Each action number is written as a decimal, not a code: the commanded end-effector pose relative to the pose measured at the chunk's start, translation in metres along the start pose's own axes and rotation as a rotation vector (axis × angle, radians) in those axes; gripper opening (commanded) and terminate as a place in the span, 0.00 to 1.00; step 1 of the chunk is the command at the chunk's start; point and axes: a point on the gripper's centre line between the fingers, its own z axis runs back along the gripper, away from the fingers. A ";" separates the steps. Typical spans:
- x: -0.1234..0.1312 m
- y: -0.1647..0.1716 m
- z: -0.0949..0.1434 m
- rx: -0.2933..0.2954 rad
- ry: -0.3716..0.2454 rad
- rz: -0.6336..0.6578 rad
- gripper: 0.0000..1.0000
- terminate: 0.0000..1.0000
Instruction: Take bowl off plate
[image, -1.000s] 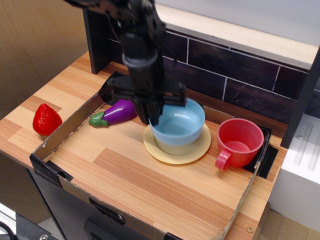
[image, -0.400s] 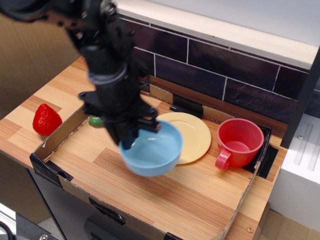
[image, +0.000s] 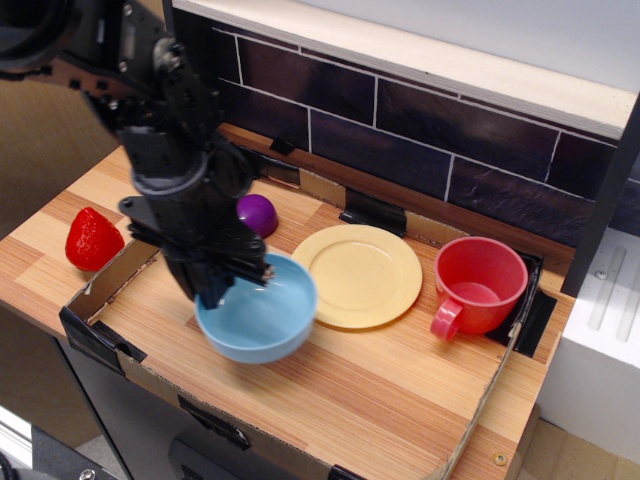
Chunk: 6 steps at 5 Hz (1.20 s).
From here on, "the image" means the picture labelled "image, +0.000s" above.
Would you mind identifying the red toy strawberry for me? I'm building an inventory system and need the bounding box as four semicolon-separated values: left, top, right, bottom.
65;207;125;272

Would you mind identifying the black vertical post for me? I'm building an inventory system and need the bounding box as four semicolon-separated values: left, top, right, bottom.
561;98;639;297

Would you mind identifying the purple toy eggplant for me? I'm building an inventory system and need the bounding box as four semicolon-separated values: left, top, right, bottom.
236;194;279;238

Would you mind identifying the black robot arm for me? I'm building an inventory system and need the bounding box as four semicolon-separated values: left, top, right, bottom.
1;1;272;308

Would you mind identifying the yellow plastic plate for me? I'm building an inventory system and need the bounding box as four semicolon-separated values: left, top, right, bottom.
292;225;423;330

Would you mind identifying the red plastic cup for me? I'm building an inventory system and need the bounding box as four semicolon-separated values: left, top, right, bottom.
430;236;529;341

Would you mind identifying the dark brick backsplash panel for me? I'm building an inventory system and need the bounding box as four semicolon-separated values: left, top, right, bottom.
205;21;617;246

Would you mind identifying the light blue plastic bowl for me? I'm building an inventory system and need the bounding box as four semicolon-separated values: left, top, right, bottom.
195;253;318;364

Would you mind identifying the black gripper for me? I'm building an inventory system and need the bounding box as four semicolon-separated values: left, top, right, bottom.
119;172;274;309

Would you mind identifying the white side cabinet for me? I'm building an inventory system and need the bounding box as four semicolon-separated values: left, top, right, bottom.
538;229;639;462

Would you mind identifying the cardboard border with black tape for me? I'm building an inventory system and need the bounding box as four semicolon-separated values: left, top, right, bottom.
65;153;571;479

